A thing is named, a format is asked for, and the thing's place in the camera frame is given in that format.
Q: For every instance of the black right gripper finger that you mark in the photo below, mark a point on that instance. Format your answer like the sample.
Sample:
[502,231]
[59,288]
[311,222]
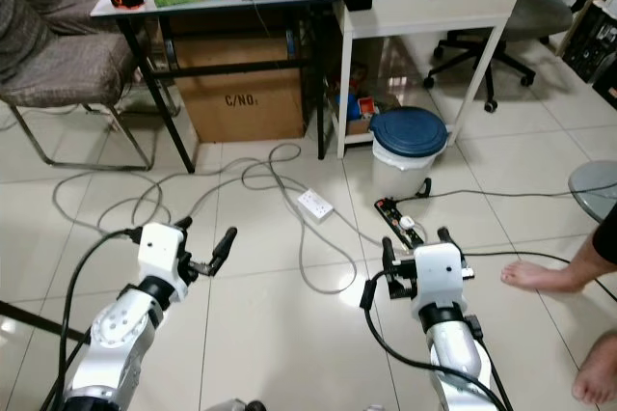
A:
[388,255]
[445,235]

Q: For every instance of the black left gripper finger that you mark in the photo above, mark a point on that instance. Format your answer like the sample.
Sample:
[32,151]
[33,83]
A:
[184,223]
[225,249]

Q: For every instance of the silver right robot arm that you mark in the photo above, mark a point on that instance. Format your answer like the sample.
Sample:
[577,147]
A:
[453,353]

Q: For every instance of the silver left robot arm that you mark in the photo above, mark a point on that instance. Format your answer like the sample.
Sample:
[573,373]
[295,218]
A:
[125,334]

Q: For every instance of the white bin with blue lid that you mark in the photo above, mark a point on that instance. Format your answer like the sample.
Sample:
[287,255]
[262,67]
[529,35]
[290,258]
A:
[408,131]

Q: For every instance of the white round plug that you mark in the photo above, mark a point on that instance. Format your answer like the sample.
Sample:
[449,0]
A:
[408,224]

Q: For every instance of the black power strip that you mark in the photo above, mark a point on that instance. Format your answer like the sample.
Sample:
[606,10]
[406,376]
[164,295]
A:
[395,216]

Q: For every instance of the white power strip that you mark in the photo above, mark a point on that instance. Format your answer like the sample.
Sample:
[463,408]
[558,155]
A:
[315,204]

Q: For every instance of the person's bare leg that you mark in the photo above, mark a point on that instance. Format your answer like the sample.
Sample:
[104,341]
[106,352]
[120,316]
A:
[540,276]
[598,377]

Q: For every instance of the brown cardboard carton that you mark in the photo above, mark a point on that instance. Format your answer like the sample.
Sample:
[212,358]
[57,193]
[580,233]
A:
[241,102]

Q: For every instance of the small box of items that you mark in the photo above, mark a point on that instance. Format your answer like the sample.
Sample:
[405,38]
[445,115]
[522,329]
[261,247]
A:
[357,117]

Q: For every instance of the round glass table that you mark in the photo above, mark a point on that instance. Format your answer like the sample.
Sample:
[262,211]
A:
[596,189]

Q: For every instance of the person's black shorts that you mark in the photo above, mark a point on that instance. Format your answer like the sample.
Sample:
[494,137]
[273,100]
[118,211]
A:
[607,237]

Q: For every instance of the black floor bar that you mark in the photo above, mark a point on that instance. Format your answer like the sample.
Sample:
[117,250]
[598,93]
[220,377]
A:
[29,315]

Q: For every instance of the black-framed glass table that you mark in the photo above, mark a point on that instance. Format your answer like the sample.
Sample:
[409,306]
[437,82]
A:
[251,4]

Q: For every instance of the white desk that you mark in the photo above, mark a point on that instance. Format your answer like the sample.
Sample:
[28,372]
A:
[443,6]

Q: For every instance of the black office chair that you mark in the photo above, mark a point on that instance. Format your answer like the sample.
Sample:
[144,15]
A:
[535,11]

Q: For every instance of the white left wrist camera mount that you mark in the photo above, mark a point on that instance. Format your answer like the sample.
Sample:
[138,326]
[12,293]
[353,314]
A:
[166,249]

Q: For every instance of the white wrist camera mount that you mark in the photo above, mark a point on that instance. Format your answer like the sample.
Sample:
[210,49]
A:
[166,249]
[439,271]

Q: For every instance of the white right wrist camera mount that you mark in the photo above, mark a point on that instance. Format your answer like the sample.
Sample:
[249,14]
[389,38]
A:
[439,271]

